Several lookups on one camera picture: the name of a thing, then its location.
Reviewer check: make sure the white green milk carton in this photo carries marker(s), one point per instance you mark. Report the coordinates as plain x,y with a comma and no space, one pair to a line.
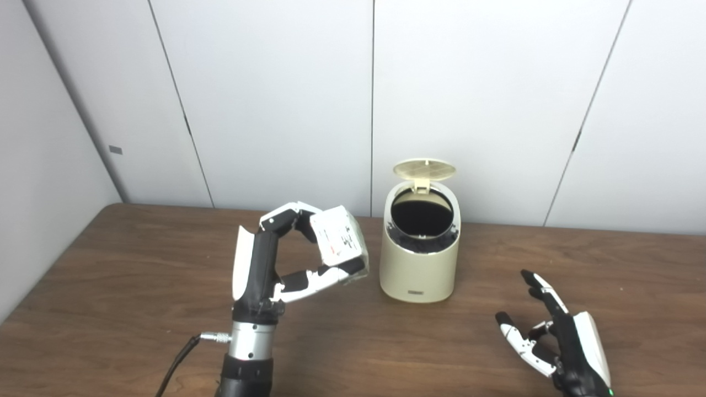
339,237

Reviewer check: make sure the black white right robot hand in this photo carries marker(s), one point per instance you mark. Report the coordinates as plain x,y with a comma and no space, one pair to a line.
573,353

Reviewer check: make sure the cream-colored bin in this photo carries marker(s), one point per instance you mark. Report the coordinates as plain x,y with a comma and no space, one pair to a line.
419,275

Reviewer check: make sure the round cream bin lid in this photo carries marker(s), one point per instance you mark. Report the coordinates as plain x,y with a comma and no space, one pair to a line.
424,169

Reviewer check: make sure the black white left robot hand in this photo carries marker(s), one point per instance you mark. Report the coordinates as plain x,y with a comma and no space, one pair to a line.
259,275

